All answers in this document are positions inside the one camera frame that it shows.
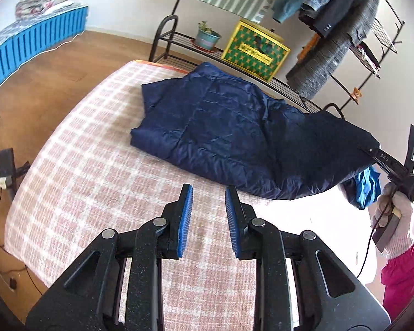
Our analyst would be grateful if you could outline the black hanging blazer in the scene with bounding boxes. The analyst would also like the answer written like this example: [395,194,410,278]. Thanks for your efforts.
[298,0,354,38]

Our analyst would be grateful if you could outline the right hand in knit glove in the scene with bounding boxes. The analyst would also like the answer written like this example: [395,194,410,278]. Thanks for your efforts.
[371,182,414,260]

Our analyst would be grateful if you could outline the potted plant in teal pot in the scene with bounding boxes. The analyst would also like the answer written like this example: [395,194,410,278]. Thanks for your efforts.
[194,21,221,52]

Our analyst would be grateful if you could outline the pink sleeve forearm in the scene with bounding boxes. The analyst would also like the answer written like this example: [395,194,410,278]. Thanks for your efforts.
[381,243,414,321]

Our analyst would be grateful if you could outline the folded floral fabric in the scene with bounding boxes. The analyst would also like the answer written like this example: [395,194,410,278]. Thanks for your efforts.
[15,0,78,20]

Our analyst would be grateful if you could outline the folded clothes on shelf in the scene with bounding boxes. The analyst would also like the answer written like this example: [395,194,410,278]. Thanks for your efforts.
[357,42,381,78]

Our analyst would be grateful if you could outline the yellow green patterned storage box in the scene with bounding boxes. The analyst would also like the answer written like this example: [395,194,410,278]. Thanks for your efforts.
[221,20,290,82]

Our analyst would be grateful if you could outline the navy blue puffer jacket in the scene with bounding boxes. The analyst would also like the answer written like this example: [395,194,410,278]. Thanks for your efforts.
[131,63,379,200]

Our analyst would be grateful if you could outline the small brown teddy bear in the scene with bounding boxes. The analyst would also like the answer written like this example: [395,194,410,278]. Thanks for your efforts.
[351,87,363,102]

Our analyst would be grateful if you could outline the pink plaid bed blanket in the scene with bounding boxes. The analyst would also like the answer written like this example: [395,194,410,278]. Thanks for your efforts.
[5,61,356,330]

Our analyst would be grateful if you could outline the black metal clothes rack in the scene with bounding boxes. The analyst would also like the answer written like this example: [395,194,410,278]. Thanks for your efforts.
[148,0,406,121]

